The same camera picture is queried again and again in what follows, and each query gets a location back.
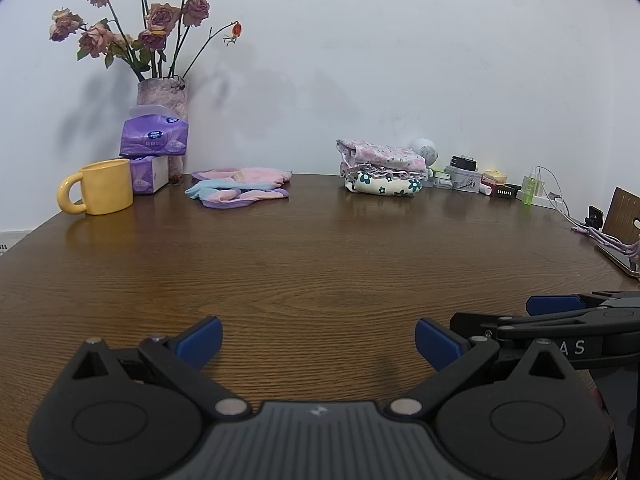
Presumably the dried rose bouquet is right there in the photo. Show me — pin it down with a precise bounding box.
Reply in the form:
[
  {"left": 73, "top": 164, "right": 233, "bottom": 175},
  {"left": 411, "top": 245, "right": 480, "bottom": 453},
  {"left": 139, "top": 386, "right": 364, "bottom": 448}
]
[{"left": 48, "top": 0, "right": 243, "bottom": 81}]

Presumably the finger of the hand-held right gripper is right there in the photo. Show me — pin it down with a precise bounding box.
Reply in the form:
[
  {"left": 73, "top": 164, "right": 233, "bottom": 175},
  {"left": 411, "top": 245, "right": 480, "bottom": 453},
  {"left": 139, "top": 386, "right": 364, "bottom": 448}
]
[
  {"left": 526, "top": 290, "right": 640, "bottom": 318},
  {"left": 448, "top": 305, "right": 640, "bottom": 347}
]

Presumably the pastel blue pink purple cloth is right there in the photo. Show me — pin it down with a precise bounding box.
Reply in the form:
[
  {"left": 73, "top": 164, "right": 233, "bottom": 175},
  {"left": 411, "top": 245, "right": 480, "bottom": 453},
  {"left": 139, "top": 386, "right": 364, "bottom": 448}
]
[{"left": 184, "top": 178, "right": 291, "bottom": 210}]

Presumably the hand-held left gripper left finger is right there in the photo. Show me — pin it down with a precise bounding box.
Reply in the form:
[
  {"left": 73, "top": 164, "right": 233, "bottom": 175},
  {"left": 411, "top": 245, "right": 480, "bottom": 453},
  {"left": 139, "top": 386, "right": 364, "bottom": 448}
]
[{"left": 65, "top": 316, "right": 253, "bottom": 419}]

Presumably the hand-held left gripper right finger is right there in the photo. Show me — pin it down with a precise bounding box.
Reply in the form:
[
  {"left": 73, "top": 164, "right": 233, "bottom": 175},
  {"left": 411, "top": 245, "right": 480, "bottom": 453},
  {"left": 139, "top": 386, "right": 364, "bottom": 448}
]
[{"left": 385, "top": 317, "right": 576, "bottom": 418}]

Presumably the purple tissue pack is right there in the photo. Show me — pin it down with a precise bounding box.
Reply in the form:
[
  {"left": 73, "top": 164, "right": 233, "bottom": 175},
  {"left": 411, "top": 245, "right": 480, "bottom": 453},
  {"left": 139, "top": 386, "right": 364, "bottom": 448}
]
[
  {"left": 129, "top": 154, "right": 170, "bottom": 196},
  {"left": 119, "top": 105, "right": 190, "bottom": 157}
]

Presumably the pink folded towel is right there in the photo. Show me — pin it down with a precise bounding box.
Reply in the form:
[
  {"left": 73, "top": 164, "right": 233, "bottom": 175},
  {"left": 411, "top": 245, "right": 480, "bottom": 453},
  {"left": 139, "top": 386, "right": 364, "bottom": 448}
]
[{"left": 191, "top": 167, "right": 293, "bottom": 186}]

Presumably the pink floral dress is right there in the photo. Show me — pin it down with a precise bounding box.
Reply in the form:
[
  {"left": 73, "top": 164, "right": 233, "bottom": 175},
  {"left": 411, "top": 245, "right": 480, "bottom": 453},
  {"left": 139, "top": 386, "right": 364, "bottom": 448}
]
[{"left": 336, "top": 138, "right": 430, "bottom": 179}]

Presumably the brown cardboard box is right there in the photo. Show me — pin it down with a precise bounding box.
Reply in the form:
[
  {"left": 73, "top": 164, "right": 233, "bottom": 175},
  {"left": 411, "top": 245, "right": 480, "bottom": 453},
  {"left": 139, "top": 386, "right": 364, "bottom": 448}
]
[{"left": 600, "top": 186, "right": 640, "bottom": 251}]

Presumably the pink glass vase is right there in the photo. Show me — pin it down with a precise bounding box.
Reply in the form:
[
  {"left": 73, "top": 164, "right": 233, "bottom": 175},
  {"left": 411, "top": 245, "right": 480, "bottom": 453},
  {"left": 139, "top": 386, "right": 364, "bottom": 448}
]
[{"left": 137, "top": 77, "right": 190, "bottom": 186}]

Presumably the cream cloth with green flowers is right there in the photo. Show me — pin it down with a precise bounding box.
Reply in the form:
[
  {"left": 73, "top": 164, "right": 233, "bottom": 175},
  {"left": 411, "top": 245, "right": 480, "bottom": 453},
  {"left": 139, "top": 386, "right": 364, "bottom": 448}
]
[{"left": 344, "top": 167, "right": 423, "bottom": 197}]

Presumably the white round speaker figure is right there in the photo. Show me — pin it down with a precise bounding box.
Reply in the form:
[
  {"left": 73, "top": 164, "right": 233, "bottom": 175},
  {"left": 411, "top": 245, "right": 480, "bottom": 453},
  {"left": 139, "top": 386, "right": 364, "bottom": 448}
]
[{"left": 411, "top": 137, "right": 438, "bottom": 168}]

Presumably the white charging cable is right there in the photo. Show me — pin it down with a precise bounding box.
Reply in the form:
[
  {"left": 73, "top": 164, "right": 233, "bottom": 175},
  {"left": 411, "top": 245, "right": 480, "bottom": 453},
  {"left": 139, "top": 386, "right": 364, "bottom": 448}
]
[{"left": 532, "top": 162, "right": 588, "bottom": 223}]

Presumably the yellow mug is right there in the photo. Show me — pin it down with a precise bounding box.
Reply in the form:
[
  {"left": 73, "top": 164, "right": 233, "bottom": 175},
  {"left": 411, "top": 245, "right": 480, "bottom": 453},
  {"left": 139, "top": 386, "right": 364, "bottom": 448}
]
[{"left": 56, "top": 158, "right": 135, "bottom": 216}]

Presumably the white power strip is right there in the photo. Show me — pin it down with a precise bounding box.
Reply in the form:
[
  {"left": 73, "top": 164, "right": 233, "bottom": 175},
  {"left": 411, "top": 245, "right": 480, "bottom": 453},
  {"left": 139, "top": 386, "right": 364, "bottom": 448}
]
[{"left": 517, "top": 190, "right": 568, "bottom": 211}]

